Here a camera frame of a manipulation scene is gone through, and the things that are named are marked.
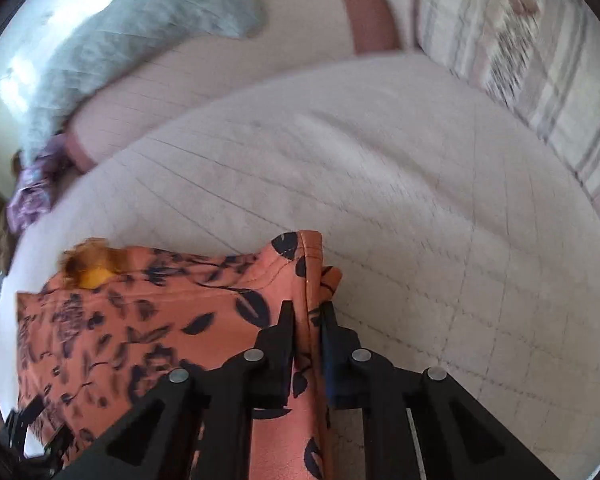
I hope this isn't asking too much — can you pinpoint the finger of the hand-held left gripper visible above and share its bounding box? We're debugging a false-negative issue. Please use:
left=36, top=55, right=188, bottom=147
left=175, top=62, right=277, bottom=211
left=41, top=427, right=76, bottom=467
left=1, top=406, right=37, bottom=455

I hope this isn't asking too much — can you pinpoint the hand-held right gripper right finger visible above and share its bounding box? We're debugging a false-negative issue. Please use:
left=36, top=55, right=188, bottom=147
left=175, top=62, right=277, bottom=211
left=320, top=302, right=561, bottom=480

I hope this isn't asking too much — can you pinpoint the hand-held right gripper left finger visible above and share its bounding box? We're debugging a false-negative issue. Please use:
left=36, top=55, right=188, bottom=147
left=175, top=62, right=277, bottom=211
left=60, top=300, right=296, bottom=480

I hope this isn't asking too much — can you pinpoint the orange floral top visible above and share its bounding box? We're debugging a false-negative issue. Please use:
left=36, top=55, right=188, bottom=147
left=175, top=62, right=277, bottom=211
left=15, top=230, right=343, bottom=480

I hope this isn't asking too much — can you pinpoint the brown blanket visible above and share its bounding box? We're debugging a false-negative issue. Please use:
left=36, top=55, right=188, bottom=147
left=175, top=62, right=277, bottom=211
left=0, top=152, right=27, bottom=276

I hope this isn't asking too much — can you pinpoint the purple floral cloth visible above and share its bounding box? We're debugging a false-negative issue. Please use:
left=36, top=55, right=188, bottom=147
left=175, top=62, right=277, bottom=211
left=5, top=132, right=73, bottom=233

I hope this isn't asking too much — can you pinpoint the pink sofa bolster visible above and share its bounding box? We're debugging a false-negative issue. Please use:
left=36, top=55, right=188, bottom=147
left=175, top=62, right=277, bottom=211
left=62, top=0, right=401, bottom=176

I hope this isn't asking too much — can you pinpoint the grey quilted pillow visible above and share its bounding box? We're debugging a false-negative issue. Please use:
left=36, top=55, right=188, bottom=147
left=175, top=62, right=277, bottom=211
left=17, top=0, right=266, bottom=161

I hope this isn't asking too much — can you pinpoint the striped floral cushion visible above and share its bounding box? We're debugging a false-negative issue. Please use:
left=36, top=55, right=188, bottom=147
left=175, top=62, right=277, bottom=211
left=412, top=0, right=600, bottom=256

